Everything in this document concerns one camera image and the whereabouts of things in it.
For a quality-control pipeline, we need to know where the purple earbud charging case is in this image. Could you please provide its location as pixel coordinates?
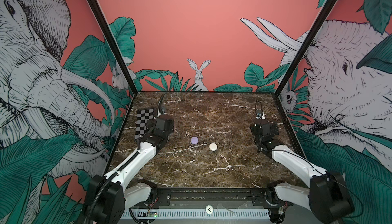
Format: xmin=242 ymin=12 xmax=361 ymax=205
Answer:
xmin=190 ymin=137 xmax=199 ymax=145

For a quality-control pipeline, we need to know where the white round puck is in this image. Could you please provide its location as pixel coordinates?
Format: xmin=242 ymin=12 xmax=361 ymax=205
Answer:
xmin=209 ymin=143 xmax=217 ymax=152

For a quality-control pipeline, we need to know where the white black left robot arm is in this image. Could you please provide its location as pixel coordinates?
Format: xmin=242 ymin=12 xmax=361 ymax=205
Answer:
xmin=76 ymin=114 xmax=175 ymax=224

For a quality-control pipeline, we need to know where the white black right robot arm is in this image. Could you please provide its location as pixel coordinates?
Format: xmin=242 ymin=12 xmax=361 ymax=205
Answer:
xmin=250 ymin=118 xmax=355 ymax=224

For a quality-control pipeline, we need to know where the black white chessboard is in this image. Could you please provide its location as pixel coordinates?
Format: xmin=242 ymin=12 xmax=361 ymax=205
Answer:
xmin=135 ymin=108 xmax=155 ymax=141

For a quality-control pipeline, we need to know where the poker chip on vent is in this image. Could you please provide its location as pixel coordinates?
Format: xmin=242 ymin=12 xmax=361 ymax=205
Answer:
xmin=205 ymin=205 xmax=214 ymax=215

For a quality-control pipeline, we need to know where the white perforated vent strip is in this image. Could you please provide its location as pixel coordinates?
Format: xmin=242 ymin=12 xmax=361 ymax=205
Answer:
xmin=132 ymin=209 xmax=270 ymax=220

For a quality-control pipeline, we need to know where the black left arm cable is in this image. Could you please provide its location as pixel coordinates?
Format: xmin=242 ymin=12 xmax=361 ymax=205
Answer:
xmin=156 ymin=93 xmax=167 ymax=119

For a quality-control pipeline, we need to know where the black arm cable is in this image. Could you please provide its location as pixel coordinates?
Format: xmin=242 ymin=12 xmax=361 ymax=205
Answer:
xmin=156 ymin=93 xmax=167 ymax=119
xmin=255 ymin=99 xmax=265 ymax=120

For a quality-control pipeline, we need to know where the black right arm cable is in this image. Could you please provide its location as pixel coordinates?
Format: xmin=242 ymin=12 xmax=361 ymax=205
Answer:
xmin=255 ymin=99 xmax=265 ymax=120

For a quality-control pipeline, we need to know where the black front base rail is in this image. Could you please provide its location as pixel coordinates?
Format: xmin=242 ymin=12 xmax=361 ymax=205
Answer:
xmin=137 ymin=187 xmax=287 ymax=211

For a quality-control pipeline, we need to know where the black left corner post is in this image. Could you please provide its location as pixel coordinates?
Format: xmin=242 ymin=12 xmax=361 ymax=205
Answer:
xmin=87 ymin=0 xmax=138 ymax=95

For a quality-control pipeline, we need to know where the black corner post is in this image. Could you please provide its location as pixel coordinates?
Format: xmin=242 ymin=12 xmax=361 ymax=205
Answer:
xmin=274 ymin=0 xmax=338 ymax=96
xmin=87 ymin=0 xmax=138 ymax=95

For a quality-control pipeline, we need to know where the black right corner post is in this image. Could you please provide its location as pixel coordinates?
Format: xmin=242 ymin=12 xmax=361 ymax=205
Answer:
xmin=274 ymin=0 xmax=338 ymax=96

